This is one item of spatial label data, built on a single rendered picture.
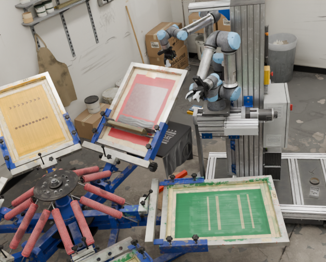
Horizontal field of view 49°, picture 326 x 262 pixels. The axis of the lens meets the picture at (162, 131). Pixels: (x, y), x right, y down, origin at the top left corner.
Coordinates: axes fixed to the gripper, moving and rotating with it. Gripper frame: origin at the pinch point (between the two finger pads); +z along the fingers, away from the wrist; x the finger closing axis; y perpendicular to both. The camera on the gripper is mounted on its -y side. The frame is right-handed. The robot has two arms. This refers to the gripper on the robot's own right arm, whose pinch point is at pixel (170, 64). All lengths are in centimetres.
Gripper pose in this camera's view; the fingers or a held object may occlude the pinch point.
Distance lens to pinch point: 328.0
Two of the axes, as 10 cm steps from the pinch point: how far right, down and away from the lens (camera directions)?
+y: 8.3, 2.1, -5.2
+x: 4.8, -7.6, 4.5
